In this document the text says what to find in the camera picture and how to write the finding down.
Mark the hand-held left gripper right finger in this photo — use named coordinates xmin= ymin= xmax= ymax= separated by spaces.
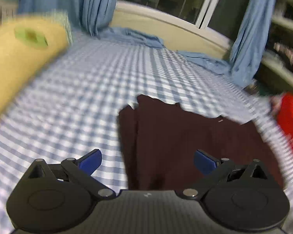
xmin=179 ymin=150 xmax=272 ymax=200

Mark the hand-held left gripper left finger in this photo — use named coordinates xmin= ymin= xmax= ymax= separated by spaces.
xmin=24 ymin=149 xmax=117 ymax=199

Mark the maroon printed sweatshirt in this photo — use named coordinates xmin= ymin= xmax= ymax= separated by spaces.
xmin=118 ymin=95 xmax=285 ymax=191

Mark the blue checkered bed sheet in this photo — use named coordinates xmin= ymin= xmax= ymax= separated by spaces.
xmin=0 ymin=30 xmax=293 ymax=234

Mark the clear plastic bag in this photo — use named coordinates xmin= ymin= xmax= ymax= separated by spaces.
xmin=246 ymin=78 xmax=260 ymax=95

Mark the red tote bag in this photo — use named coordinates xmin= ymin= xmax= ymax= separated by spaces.
xmin=271 ymin=91 xmax=293 ymax=162

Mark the yellow avocado print pillow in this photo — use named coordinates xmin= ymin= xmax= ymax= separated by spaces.
xmin=0 ymin=15 xmax=70 ymax=130

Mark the white curved shelf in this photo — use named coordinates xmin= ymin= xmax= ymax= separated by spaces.
xmin=259 ymin=0 xmax=293 ymax=95

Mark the green checkered pillow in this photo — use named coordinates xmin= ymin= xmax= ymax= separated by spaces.
xmin=49 ymin=9 xmax=73 ymax=47

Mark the blue star curtain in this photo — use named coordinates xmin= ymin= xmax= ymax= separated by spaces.
xmin=178 ymin=0 xmax=277 ymax=88
xmin=18 ymin=0 xmax=164 ymax=49

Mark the white framed window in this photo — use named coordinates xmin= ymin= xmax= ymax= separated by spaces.
xmin=117 ymin=0 xmax=255 ymax=30

